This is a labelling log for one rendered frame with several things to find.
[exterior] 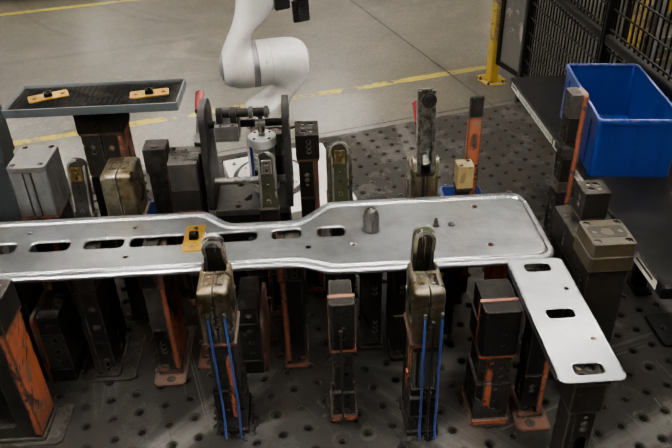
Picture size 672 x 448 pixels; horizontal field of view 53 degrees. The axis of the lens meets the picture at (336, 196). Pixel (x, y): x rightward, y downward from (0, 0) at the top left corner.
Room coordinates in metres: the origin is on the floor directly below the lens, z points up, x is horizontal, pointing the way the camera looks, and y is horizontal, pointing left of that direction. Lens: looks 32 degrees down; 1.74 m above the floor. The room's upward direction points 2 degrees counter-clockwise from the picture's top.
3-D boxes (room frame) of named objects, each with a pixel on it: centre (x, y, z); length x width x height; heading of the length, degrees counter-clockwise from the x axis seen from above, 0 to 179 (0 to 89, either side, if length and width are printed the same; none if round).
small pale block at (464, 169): (1.20, -0.27, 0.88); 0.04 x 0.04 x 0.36; 2
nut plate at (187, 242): (1.05, 0.27, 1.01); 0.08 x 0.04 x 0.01; 2
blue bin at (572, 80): (1.33, -0.62, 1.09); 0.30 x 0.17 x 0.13; 175
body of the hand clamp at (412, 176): (1.24, -0.19, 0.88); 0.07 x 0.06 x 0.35; 2
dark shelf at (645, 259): (1.29, -0.62, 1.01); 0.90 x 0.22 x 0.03; 2
